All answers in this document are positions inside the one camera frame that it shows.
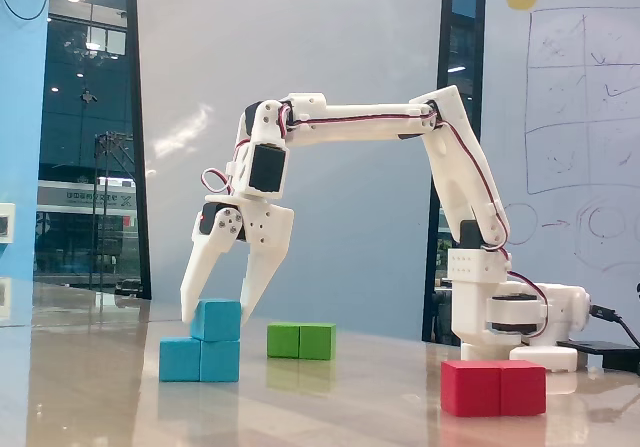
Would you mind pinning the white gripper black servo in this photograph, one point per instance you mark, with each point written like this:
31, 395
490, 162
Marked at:
263, 228

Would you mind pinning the small blue cube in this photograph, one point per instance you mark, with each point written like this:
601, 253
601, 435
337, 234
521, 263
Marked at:
217, 321

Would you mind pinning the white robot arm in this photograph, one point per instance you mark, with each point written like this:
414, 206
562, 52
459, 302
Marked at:
360, 122

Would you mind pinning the long blue block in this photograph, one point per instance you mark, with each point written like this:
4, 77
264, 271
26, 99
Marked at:
200, 362

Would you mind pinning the long green block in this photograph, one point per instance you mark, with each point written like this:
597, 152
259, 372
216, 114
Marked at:
300, 342

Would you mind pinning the long red block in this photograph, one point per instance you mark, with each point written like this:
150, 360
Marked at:
492, 389

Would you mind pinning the metal scaffold tower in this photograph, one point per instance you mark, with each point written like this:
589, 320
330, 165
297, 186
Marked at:
100, 192

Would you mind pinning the black power box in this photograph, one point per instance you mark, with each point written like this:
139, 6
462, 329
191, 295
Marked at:
610, 354

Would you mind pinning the black window frame pillar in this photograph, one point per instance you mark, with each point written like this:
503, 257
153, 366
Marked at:
137, 142

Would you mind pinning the white wall device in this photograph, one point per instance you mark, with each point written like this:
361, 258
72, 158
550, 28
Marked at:
6, 222

